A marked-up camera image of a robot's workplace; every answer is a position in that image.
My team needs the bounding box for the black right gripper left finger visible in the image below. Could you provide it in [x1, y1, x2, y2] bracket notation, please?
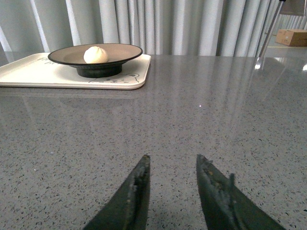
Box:
[84, 155, 150, 230]

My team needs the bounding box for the grey curtain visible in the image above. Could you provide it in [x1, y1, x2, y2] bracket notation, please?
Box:
[0, 0, 307, 57]

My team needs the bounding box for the white rectangular tray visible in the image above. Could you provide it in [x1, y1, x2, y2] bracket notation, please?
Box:
[0, 53, 151, 90]

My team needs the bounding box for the beige plate with black rim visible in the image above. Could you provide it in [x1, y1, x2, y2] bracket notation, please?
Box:
[48, 43, 143, 78]

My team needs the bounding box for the metal stand pole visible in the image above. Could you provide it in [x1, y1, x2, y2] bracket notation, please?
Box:
[255, 0, 285, 58]

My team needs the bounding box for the white steamed bun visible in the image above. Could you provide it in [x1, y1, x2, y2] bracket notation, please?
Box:
[83, 46, 108, 64]

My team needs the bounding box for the brown cardboard box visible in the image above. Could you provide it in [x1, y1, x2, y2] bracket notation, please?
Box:
[276, 29, 307, 47]

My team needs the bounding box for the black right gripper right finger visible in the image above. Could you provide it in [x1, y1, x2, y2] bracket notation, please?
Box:
[196, 154, 284, 230]

